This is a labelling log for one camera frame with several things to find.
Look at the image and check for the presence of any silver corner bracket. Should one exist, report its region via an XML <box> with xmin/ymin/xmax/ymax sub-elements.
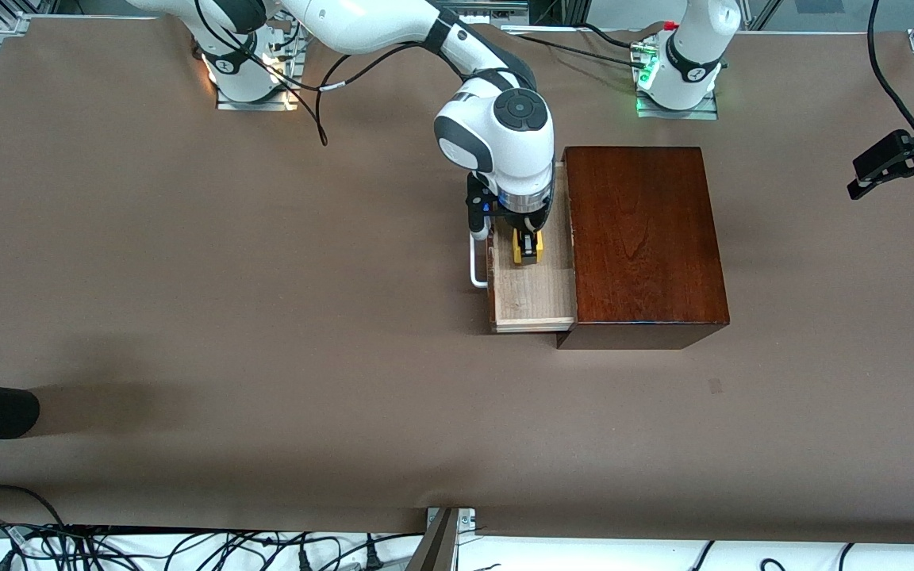
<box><xmin>425</xmin><ymin>507</ymin><xmax>478</xmax><ymax>532</ymax></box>

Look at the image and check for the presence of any yellow cube block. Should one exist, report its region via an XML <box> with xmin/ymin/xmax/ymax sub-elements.
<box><xmin>510</xmin><ymin>228</ymin><xmax>545</xmax><ymax>267</ymax></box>

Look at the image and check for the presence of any white metal drawer handle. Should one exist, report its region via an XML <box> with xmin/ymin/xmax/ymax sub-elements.
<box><xmin>469</xmin><ymin>232</ymin><xmax>491</xmax><ymax>289</ymax></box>

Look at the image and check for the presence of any grey metal beam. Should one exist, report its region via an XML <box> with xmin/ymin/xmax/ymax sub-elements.
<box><xmin>405</xmin><ymin>508</ymin><xmax>459</xmax><ymax>571</ymax></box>

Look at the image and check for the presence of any black base cable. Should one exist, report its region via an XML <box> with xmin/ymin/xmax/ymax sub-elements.
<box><xmin>516</xmin><ymin>34</ymin><xmax>642</xmax><ymax>64</ymax></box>
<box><xmin>576</xmin><ymin>22</ymin><xmax>656</xmax><ymax>55</ymax></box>

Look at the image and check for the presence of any dark brown wooden cabinet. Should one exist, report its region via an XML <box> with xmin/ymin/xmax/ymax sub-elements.
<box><xmin>556</xmin><ymin>146</ymin><xmax>732</xmax><ymax>351</ymax></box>

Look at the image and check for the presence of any light wood drawer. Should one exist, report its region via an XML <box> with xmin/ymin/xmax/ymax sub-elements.
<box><xmin>487</xmin><ymin>159</ymin><xmax>578</xmax><ymax>334</ymax></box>

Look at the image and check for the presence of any grey metal device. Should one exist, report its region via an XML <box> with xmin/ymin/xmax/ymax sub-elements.
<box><xmin>433</xmin><ymin>0</ymin><xmax>531</xmax><ymax>25</ymax></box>

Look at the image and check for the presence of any tangled black cable bundle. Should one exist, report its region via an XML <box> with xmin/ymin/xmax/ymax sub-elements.
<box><xmin>0</xmin><ymin>519</ymin><xmax>426</xmax><ymax>571</ymax></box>

